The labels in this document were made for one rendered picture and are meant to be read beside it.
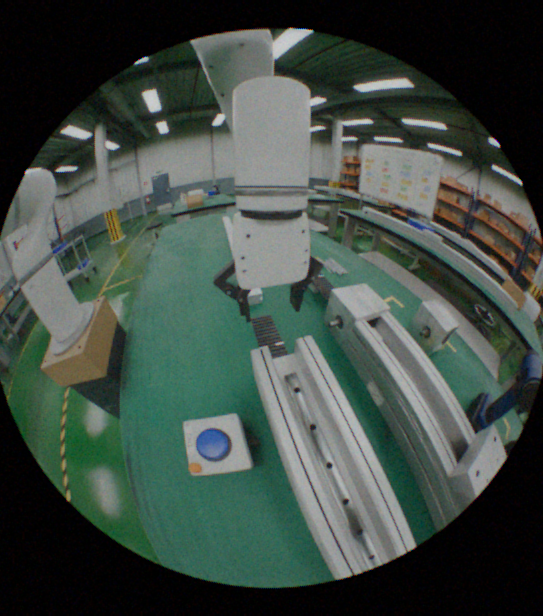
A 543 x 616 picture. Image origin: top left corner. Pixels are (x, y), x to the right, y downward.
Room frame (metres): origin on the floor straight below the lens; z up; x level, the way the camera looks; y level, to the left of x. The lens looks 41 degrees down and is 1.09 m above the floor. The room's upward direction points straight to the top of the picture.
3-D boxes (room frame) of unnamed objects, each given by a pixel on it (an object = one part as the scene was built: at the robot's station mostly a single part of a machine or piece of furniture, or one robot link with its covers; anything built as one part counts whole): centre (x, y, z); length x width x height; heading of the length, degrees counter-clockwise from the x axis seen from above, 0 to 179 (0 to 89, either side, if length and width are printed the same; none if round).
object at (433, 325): (0.22, -0.41, 0.83); 0.11 x 0.10 x 0.10; 100
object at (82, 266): (2.05, 4.02, 0.50); 1.03 x 0.55 x 1.01; 119
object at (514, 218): (3.81, -9.12, 1.59); 2.83 x 0.98 x 3.17; 24
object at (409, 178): (2.72, -1.97, 0.97); 1.50 x 0.50 x 1.95; 24
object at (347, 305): (0.26, -0.17, 0.83); 0.12 x 0.09 x 0.10; 107
